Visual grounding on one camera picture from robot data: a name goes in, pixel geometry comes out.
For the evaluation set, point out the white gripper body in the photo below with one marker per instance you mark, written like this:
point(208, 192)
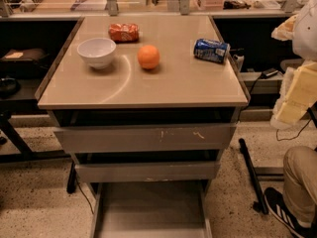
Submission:
point(306, 34)

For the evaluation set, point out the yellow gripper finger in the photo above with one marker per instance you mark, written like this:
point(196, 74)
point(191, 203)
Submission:
point(284, 31)
point(303, 91)

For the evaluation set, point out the blue pepsi can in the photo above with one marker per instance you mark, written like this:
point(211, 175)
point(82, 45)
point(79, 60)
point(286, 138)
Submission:
point(211, 50)

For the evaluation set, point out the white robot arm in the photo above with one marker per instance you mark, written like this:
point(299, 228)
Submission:
point(304, 41)

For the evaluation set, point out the top drawer front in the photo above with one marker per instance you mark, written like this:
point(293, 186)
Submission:
point(145, 138)

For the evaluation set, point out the middle drawer front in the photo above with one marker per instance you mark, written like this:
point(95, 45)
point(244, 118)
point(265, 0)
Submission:
point(147, 171)

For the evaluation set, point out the grey drawer cabinet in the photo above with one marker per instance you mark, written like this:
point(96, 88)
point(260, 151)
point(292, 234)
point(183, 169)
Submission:
point(181, 90)

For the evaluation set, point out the open bottom drawer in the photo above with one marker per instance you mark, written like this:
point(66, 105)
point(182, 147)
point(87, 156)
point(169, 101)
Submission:
point(167, 209)

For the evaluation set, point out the black power adapter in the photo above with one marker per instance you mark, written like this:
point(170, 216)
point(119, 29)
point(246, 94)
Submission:
point(269, 73)

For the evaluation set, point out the person leg khaki trousers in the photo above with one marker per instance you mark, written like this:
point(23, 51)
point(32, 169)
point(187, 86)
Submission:
point(300, 183)

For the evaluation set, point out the black sneaker white stripes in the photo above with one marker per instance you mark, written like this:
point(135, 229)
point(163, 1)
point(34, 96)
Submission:
point(278, 209)

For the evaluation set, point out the black table leg bar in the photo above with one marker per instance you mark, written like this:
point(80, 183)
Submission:
point(260, 205)

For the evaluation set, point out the orange fruit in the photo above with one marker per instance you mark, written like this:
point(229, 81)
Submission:
point(148, 57)

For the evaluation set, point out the orange chip bag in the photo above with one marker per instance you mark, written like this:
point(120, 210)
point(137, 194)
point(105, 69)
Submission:
point(123, 32)

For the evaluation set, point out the white bowl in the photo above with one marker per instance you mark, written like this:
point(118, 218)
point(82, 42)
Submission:
point(97, 52)

